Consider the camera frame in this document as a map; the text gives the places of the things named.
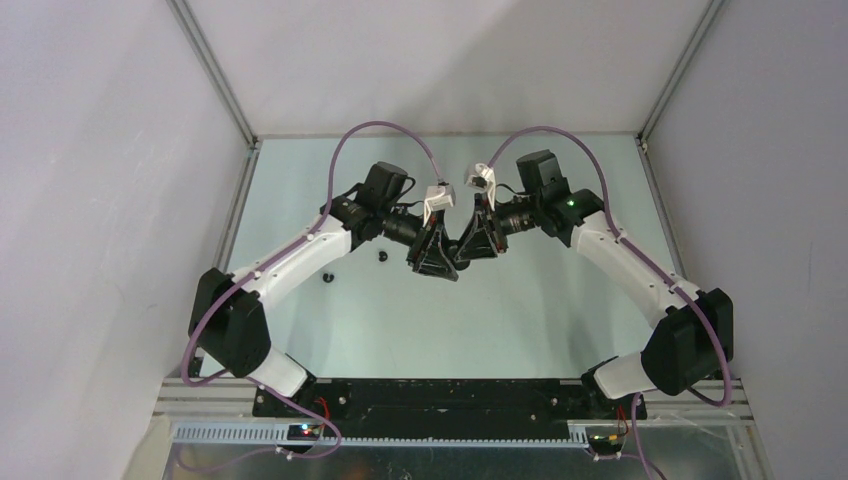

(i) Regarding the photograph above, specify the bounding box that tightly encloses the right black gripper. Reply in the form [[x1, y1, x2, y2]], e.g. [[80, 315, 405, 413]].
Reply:
[[454, 192, 542, 261]]

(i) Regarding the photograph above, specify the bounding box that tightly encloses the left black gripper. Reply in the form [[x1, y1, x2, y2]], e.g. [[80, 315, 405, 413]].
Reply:
[[379, 204, 458, 282]]

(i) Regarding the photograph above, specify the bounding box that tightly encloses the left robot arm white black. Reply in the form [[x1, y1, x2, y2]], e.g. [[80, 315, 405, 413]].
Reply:
[[187, 162, 455, 417]]

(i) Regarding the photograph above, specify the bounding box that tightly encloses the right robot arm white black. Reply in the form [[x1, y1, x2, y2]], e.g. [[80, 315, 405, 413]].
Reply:
[[453, 150, 734, 418]]

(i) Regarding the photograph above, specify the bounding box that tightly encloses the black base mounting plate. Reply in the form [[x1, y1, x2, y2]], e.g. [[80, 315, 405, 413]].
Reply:
[[293, 378, 647, 441]]

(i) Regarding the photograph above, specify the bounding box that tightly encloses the left controller board with leds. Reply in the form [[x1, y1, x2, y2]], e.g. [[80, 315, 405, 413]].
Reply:
[[286, 423, 323, 442]]

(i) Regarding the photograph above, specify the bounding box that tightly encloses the controller board with leds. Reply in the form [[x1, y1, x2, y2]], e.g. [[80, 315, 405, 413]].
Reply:
[[286, 423, 323, 442], [588, 433, 627, 456]]

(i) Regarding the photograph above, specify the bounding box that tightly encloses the right controller board with leds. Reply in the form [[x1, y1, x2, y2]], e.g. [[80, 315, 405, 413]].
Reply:
[[588, 433, 627, 456]]

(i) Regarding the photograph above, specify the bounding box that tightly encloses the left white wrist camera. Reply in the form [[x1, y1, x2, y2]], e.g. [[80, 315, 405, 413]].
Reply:
[[422, 182, 456, 225]]

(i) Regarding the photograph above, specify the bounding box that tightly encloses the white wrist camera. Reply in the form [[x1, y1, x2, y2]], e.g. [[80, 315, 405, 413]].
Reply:
[[422, 182, 456, 225], [465, 163, 497, 209]]

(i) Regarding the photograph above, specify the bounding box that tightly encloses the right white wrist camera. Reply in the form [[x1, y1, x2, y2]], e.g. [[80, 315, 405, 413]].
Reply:
[[465, 163, 497, 209]]

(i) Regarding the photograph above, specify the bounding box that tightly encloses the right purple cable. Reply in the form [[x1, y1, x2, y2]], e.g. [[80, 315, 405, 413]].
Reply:
[[488, 125, 734, 480]]

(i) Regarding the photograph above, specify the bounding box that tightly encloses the purple cable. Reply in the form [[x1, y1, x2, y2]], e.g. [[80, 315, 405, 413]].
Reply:
[[488, 125, 734, 480], [180, 121, 446, 460]]

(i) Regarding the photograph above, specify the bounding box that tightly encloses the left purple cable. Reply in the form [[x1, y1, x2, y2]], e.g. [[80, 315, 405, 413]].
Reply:
[[180, 121, 446, 460]]

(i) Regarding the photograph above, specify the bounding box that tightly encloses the grey slotted cable duct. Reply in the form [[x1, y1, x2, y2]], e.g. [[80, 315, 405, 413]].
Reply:
[[172, 422, 589, 449]]

